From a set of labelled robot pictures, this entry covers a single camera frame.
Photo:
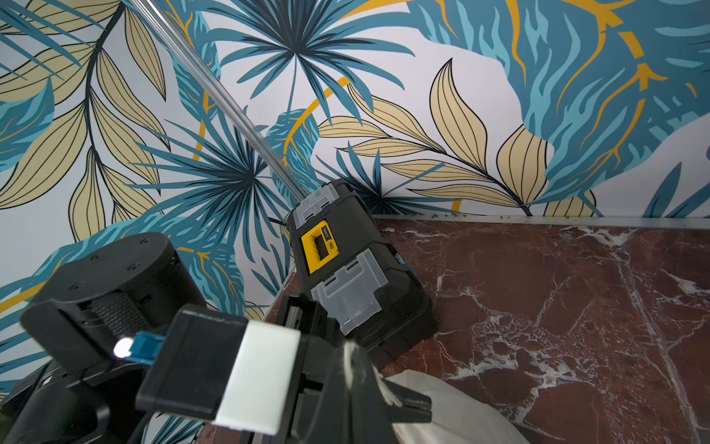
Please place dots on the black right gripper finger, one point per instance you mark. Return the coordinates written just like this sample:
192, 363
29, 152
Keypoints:
348, 408

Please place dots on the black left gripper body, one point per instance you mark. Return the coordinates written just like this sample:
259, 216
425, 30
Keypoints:
320, 335

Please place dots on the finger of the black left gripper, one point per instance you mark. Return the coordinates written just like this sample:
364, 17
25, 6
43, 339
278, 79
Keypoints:
405, 406

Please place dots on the cream cloth soil bag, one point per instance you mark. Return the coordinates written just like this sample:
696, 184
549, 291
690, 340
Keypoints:
456, 417

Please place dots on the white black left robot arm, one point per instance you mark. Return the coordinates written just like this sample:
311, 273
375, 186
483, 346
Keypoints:
130, 336

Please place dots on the black and yellow toolbox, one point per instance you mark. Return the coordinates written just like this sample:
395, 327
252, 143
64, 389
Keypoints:
345, 263

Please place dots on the left aluminium corner post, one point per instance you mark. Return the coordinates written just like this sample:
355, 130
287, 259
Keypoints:
169, 32

